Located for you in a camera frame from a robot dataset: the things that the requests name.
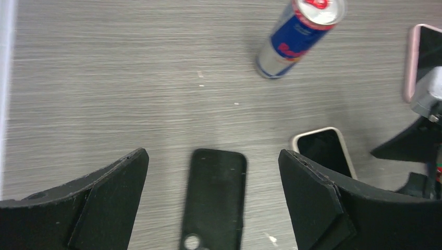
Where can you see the phone in pink case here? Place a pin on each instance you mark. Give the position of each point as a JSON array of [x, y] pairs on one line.
[[423, 54]]

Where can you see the Red Bull can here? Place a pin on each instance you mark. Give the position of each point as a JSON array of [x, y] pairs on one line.
[[301, 25]]

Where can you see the black phone case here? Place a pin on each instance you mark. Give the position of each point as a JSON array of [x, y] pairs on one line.
[[213, 213]]

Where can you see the phone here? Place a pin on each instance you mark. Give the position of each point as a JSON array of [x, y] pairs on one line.
[[325, 146], [423, 54]]

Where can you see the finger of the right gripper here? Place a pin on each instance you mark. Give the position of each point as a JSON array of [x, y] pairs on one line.
[[417, 185], [419, 143]]

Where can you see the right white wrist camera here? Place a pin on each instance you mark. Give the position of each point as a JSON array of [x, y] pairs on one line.
[[426, 100]]

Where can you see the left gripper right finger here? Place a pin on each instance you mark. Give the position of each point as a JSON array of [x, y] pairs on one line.
[[329, 210]]

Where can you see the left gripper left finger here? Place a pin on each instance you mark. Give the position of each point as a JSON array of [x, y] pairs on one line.
[[95, 211]]

